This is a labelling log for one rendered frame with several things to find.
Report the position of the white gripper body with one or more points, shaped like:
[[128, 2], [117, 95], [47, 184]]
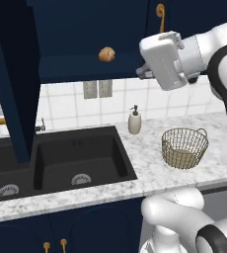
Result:
[[163, 59]]

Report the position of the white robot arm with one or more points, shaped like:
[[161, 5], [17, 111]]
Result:
[[224, 39]]

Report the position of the brown bread roll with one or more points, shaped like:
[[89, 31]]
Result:
[[106, 54]]

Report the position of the navy blue base cabinet door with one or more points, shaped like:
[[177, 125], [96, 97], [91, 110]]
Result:
[[16, 237], [99, 227]]

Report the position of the beige soap dispenser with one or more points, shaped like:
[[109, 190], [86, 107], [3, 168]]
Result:
[[134, 123]]

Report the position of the black double sink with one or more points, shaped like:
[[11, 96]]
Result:
[[79, 158]]

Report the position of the silver tap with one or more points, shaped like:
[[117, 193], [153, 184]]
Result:
[[42, 125]]

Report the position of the grey dishwasher front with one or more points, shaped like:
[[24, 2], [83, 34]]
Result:
[[217, 204]]

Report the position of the grey wall socket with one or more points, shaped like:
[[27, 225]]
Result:
[[105, 88], [90, 89]]

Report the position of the navy blue wall cabinet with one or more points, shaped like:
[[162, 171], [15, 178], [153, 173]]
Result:
[[86, 69]]

